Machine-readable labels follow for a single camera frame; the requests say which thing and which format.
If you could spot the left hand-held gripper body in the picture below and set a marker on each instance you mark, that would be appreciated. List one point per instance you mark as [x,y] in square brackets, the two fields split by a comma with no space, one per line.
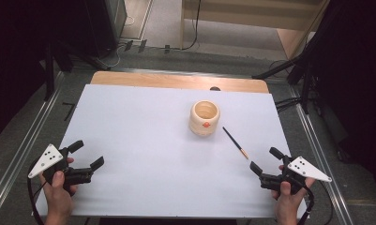
[46,161]

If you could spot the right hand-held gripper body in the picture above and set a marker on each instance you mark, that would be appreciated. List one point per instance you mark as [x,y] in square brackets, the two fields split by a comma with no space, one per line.
[307,170]

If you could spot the black pencil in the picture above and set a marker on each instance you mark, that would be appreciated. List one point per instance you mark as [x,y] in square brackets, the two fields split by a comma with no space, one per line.
[234,141]

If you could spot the cream ringed pen holder cup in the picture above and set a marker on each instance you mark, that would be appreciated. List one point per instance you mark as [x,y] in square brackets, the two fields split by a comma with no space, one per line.
[204,122]

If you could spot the person's right hand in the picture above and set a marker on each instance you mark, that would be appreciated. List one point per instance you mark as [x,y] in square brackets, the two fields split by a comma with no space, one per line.
[288,203]

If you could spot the person's left hand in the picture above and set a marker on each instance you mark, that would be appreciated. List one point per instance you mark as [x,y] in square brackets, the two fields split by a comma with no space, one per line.
[59,197]

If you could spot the white table mat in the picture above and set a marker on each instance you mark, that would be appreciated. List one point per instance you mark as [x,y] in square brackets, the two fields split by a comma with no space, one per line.
[151,150]

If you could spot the black tripod stand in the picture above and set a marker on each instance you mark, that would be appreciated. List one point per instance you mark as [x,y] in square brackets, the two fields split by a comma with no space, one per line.
[301,72]

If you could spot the dark curtain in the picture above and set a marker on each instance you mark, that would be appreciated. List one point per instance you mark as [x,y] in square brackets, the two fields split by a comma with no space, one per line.
[354,78]
[13,47]

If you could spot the grey cabinet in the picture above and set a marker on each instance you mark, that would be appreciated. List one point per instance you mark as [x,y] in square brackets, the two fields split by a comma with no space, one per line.
[115,18]

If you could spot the light wooden shelf unit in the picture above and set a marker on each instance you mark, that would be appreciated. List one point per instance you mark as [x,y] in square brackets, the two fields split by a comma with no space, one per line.
[254,18]

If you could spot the metal floor rail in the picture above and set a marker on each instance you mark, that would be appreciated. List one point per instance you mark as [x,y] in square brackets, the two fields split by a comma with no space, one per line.
[320,156]
[26,146]

